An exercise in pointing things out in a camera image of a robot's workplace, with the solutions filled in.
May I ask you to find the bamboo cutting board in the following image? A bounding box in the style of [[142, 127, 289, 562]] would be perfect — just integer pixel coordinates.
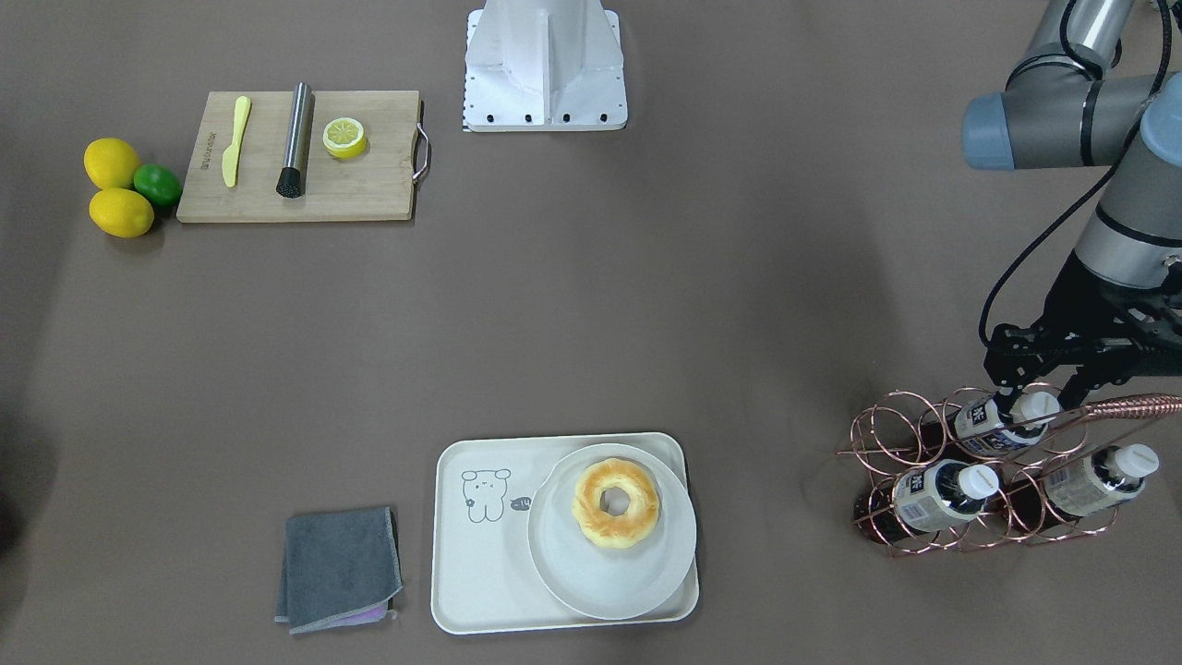
[[175, 90, 422, 224]]

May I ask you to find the yellow plastic knife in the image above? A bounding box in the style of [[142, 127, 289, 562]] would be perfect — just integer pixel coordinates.
[[221, 94, 252, 188]]

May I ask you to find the tea bottle of rack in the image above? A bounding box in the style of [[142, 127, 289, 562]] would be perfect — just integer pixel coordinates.
[[943, 392, 1061, 464]]

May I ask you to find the green lime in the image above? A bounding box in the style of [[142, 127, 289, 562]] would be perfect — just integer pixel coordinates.
[[132, 163, 183, 208]]

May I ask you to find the copper wire bottle rack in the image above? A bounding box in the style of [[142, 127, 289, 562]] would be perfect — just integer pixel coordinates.
[[843, 384, 1178, 558]]

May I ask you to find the upper yellow lemon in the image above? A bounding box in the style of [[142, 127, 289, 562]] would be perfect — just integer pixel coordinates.
[[83, 138, 142, 190]]

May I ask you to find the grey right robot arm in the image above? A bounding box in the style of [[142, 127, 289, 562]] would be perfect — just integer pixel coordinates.
[[961, 1, 1181, 413]]

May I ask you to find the yellow lemon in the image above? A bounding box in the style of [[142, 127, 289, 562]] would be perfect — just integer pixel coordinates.
[[83, 138, 142, 190], [89, 188, 155, 237]]

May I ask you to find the lower yellow lemon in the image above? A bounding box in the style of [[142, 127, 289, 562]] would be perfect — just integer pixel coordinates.
[[89, 188, 155, 237]]

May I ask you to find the tea bottle front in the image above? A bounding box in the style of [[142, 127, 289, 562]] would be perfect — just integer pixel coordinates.
[[1007, 443, 1160, 533], [853, 459, 1001, 546]]

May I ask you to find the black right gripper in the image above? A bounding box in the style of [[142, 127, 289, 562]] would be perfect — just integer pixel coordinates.
[[983, 254, 1181, 408]]

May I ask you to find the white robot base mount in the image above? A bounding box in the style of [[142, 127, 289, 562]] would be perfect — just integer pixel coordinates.
[[462, 1, 629, 132]]

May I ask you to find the steel muddler black tip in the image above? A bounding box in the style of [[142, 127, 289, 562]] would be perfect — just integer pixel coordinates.
[[275, 82, 314, 198]]

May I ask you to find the white round plate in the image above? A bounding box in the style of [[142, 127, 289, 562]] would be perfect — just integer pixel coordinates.
[[526, 442, 697, 622]]

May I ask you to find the half lemon slice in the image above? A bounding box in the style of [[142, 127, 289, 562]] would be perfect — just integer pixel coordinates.
[[322, 117, 368, 159]]

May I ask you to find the folded grey cloth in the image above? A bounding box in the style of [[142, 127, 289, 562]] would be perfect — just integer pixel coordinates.
[[273, 506, 403, 635]]

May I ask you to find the glazed donut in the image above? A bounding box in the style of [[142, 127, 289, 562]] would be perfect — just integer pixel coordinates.
[[573, 458, 661, 549]]

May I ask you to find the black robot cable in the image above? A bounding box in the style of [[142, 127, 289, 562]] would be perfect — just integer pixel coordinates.
[[979, 0, 1174, 347]]

